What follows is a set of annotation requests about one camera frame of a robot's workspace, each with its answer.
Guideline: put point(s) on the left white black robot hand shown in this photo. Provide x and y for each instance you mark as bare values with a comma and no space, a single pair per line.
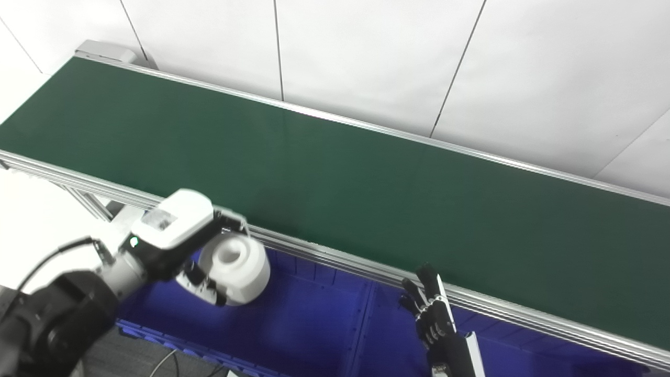
172,225

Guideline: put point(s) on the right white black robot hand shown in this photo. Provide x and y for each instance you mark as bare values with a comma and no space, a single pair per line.
445,345

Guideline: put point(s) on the white cylindrical plastic part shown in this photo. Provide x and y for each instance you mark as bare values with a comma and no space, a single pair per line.
246,272

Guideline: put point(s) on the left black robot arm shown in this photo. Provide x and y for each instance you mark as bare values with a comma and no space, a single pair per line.
52,324

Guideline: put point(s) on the blue plastic bin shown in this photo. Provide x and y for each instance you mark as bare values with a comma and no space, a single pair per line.
387,340
314,324

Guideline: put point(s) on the aluminium conveyor leg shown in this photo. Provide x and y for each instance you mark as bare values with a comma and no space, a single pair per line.
91,204

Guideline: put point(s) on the green conveyor belt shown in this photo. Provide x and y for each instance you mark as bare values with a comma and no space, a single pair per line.
366,183

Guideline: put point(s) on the grey conveyor motor housing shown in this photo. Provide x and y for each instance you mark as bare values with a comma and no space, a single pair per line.
104,51

